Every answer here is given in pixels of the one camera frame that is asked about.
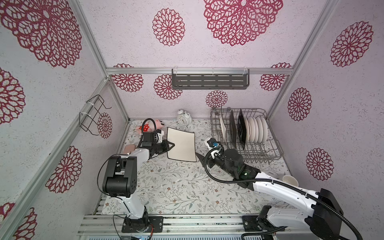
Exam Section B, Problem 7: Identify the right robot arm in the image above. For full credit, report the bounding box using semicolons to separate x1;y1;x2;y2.
197;138;344;240

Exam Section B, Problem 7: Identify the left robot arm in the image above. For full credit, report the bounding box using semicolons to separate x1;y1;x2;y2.
99;140;175;220

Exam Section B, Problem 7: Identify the pink plush toy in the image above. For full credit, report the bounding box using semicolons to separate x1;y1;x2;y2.
143;120;165;132

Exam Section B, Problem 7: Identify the black square plate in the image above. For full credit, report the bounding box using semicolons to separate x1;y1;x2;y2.
230;110;237;149
238;109;246;149

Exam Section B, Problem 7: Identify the white alarm clock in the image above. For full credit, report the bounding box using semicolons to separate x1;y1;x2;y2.
177;109;192;127

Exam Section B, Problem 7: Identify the white round plate one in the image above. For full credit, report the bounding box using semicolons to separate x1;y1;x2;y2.
244;117;250;144

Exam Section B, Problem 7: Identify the white round plate three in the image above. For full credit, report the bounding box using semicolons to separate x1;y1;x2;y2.
255;117;263;143

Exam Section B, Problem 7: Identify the white round plate four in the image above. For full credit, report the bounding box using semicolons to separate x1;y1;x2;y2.
261;117;268;143

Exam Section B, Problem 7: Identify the white ceramic mug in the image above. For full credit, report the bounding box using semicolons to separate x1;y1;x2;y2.
282;175;299;187

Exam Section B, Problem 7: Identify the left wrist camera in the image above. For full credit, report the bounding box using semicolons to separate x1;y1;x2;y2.
140;131;163;148

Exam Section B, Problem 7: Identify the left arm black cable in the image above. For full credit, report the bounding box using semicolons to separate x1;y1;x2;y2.
137;117;158;148

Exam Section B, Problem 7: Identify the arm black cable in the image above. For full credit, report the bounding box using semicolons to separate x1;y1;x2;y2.
203;148;364;240
137;117;158;148

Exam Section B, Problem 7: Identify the grey wire dish rack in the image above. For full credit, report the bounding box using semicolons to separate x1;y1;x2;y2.
210;107;283;163

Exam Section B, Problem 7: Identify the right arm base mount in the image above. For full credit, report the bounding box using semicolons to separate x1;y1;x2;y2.
242;206;280;232

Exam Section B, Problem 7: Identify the grey wall shelf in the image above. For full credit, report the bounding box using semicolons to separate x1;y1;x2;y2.
171;69;250;90

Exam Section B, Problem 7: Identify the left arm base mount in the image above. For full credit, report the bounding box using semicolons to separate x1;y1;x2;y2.
122;216;164;234

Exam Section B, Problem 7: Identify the black wire wall holder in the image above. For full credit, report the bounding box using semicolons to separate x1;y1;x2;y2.
78;95;113;139

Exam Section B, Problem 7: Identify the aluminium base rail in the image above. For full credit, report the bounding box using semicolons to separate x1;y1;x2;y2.
77;212;329;236

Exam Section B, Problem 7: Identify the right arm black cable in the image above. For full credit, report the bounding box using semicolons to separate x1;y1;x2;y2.
203;148;364;240

